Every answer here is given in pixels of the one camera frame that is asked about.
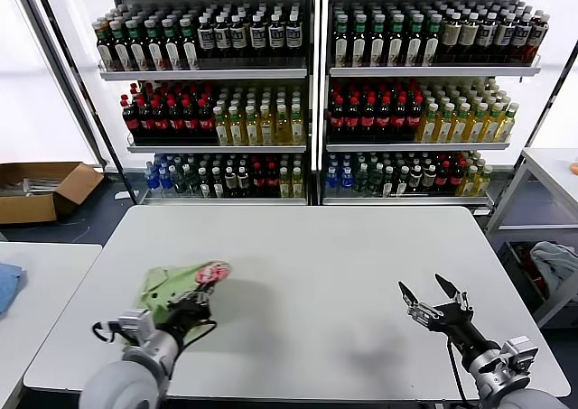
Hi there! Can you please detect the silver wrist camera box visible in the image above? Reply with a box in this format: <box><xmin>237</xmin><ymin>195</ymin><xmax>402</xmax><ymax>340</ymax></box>
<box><xmin>117</xmin><ymin>308</ymin><xmax>154</xmax><ymax>347</ymax></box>
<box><xmin>500</xmin><ymin>335</ymin><xmax>540</xmax><ymax>376</ymax></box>

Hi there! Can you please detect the grey white clothes pile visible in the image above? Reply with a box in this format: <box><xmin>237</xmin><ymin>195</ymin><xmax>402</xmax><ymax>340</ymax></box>
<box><xmin>528</xmin><ymin>240</ymin><xmax>578</xmax><ymax>302</ymax></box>

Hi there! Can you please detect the grey metal shelf unit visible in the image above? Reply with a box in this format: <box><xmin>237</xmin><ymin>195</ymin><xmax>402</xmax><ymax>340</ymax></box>
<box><xmin>67</xmin><ymin>0</ymin><xmax>317</xmax><ymax>208</ymax></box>
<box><xmin>318</xmin><ymin>0</ymin><xmax>543</xmax><ymax>209</ymax></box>

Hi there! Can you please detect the silver metal parts bundle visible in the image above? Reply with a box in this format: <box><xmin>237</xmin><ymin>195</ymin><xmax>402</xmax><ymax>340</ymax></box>
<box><xmin>22</xmin><ymin>178</ymin><xmax>62</xmax><ymax>199</ymax></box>

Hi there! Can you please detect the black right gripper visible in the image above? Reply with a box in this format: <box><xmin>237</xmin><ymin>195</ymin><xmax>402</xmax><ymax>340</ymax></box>
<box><xmin>397</xmin><ymin>272</ymin><xmax>491</xmax><ymax>358</ymax></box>

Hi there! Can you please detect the yellow drink bottle green label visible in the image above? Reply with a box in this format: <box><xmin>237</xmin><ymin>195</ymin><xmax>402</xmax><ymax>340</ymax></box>
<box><xmin>465</xmin><ymin>103</ymin><xmax>489</xmax><ymax>144</ymax></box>
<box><xmin>228</xmin><ymin>106</ymin><xmax>245</xmax><ymax>146</ymax></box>
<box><xmin>450</xmin><ymin>103</ymin><xmax>471</xmax><ymax>144</ymax></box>
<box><xmin>481</xmin><ymin>103</ymin><xmax>505</xmax><ymax>144</ymax></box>
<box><xmin>417</xmin><ymin>103</ymin><xmax>439</xmax><ymax>144</ymax></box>
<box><xmin>289</xmin><ymin>104</ymin><xmax>306</xmax><ymax>146</ymax></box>
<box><xmin>274</xmin><ymin>104</ymin><xmax>291</xmax><ymax>146</ymax></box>
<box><xmin>212</xmin><ymin>106</ymin><xmax>230</xmax><ymax>146</ymax></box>
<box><xmin>496</xmin><ymin>102</ymin><xmax>520</xmax><ymax>144</ymax></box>
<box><xmin>258</xmin><ymin>105</ymin><xmax>275</xmax><ymax>146</ymax></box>
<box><xmin>433</xmin><ymin>103</ymin><xmax>455</xmax><ymax>144</ymax></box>
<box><xmin>243</xmin><ymin>105</ymin><xmax>260</xmax><ymax>146</ymax></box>

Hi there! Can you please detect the dark bottle blue white label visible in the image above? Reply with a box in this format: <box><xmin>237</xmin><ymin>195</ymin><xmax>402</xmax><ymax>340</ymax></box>
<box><xmin>476</xmin><ymin>14</ymin><xmax>497</xmax><ymax>62</ymax></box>
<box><xmin>528</xmin><ymin>15</ymin><xmax>551</xmax><ymax>63</ymax></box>
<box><xmin>494</xmin><ymin>14</ymin><xmax>516</xmax><ymax>62</ymax></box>
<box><xmin>229</xmin><ymin>14</ymin><xmax>247</xmax><ymax>60</ymax></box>
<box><xmin>284</xmin><ymin>14</ymin><xmax>303</xmax><ymax>60</ymax></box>
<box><xmin>249</xmin><ymin>14</ymin><xmax>267</xmax><ymax>60</ymax></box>
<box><xmin>197</xmin><ymin>14</ymin><xmax>215</xmax><ymax>60</ymax></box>
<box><xmin>512</xmin><ymin>14</ymin><xmax>534</xmax><ymax>63</ymax></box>
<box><xmin>213</xmin><ymin>14</ymin><xmax>231</xmax><ymax>60</ymax></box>
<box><xmin>267</xmin><ymin>14</ymin><xmax>285</xmax><ymax>60</ymax></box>

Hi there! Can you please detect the brown cardboard box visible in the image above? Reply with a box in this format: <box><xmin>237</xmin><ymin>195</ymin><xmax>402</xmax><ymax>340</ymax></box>
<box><xmin>0</xmin><ymin>162</ymin><xmax>106</xmax><ymax>225</ymax></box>

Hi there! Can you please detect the red cloth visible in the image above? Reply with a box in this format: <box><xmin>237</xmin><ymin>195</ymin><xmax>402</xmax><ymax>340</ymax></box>
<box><xmin>518</xmin><ymin>246</ymin><xmax>550</xmax><ymax>300</ymax></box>

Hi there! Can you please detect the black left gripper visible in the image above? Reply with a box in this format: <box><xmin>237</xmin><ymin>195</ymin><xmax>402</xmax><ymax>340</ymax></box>
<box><xmin>160</xmin><ymin>280</ymin><xmax>218</xmax><ymax>339</ymax></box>

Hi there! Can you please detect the white metal frame table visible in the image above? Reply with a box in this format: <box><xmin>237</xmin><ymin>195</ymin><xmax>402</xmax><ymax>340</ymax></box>
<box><xmin>485</xmin><ymin>147</ymin><xmax>578</xmax><ymax>329</ymax></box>

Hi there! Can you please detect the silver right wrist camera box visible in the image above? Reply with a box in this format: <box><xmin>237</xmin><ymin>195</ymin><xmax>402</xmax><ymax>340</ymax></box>
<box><xmin>500</xmin><ymin>335</ymin><xmax>540</xmax><ymax>376</ymax></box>

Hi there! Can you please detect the blue folded cloth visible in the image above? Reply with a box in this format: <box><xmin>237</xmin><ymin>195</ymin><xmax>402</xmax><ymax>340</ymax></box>
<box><xmin>0</xmin><ymin>262</ymin><xmax>27</xmax><ymax>318</ymax></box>

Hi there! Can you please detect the green t-shirt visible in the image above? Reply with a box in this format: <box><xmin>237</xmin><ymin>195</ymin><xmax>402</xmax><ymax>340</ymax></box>
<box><xmin>135</xmin><ymin>258</ymin><xmax>234</xmax><ymax>342</ymax></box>

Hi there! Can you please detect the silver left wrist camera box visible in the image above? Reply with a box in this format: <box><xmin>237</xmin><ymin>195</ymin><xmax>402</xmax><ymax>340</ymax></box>
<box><xmin>117</xmin><ymin>308</ymin><xmax>154</xmax><ymax>347</ymax></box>

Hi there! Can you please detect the white side table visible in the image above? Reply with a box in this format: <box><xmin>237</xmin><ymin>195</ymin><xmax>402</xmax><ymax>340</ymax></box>
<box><xmin>0</xmin><ymin>241</ymin><xmax>104</xmax><ymax>409</ymax></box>

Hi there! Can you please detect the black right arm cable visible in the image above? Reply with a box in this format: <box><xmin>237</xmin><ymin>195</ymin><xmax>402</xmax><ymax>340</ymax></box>
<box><xmin>445</xmin><ymin>336</ymin><xmax>467</xmax><ymax>402</ymax></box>

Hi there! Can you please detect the dark bottle green cap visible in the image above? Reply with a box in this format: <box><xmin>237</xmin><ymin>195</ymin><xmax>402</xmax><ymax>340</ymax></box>
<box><xmin>126</xmin><ymin>19</ymin><xmax>146</xmax><ymax>71</ymax></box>
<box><xmin>95</xmin><ymin>20</ymin><xmax>115</xmax><ymax>71</ymax></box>
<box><xmin>423</xmin><ymin>14</ymin><xmax>443</xmax><ymax>67</ymax></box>
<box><xmin>179</xmin><ymin>17</ymin><xmax>200</xmax><ymax>70</ymax></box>
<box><xmin>368</xmin><ymin>14</ymin><xmax>387</xmax><ymax>67</ymax></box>
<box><xmin>387</xmin><ymin>14</ymin><xmax>405</xmax><ymax>67</ymax></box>
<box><xmin>111</xmin><ymin>19</ymin><xmax>131</xmax><ymax>71</ymax></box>
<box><xmin>350</xmin><ymin>14</ymin><xmax>368</xmax><ymax>67</ymax></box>
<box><xmin>405</xmin><ymin>14</ymin><xmax>424</xmax><ymax>67</ymax></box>
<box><xmin>144</xmin><ymin>18</ymin><xmax>164</xmax><ymax>71</ymax></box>
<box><xmin>161</xmin><ymin>18</ymin><xmax>182</xmax><ymax>71</ymax></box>
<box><xmin>333</xmin><ymin>14</ymin><xmax>350</xmax><ymax>67</ymax></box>

